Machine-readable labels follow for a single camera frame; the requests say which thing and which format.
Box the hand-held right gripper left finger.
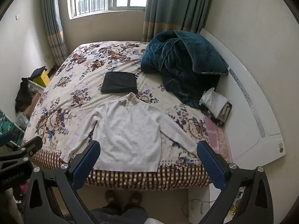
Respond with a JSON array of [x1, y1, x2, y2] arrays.
[[23, 140, 101, 224]]

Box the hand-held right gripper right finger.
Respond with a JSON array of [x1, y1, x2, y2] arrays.
[[197, 140, 274, 224]]

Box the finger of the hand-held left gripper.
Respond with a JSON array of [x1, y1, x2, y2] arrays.
[[0, 131, 14, 148], [0, 136, 43, 162]]

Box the white knit sweater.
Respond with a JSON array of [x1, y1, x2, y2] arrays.
[[61, 92, 198, 172]]

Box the green metal rack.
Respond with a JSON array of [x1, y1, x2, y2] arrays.
[[0, 109, 25, 148]]

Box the pink checked mattress pad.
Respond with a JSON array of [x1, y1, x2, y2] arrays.
[[204, 115, 232, 160]]

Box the white bedside cabinet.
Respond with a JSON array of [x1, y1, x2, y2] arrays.
[[187, 184, 219, 224]]

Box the cardboard box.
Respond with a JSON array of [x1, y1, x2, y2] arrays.
[[23, 93, 42, 120]]

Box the black hanging garment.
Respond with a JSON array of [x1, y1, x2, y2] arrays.
[[15, 77, 33, 113]]

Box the black flat case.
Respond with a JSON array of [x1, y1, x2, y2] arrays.
[[203, 102, 233, 127]]

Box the person's legs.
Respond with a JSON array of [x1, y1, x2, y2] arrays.
[[89, 203, 148, 224]]

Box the yellow box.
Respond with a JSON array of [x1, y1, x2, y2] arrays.
[[33, 71, 50, 87]]

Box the black cloth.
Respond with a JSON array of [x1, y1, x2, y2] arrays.
[[30, 66, 47, 79]]

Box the white bed headboard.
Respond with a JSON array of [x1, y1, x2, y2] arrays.
[[198, 28, 286, 161]]

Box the bed with floral sheet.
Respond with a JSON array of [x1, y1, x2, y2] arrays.
[[22, 41, 232, 191]]

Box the black folded garment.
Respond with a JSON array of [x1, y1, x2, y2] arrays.
[[101, 71, 138, 94]]

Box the teal velvet pillow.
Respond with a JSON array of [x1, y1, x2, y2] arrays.
[[175, 30, 229, 75]]

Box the teal velvet blanket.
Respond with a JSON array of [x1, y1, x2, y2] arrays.
[[140, 30, 220, 109]]

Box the grey-green curtain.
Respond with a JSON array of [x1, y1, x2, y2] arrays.
[[141, 0, 214, 43], [41, 0, 69, 67]]

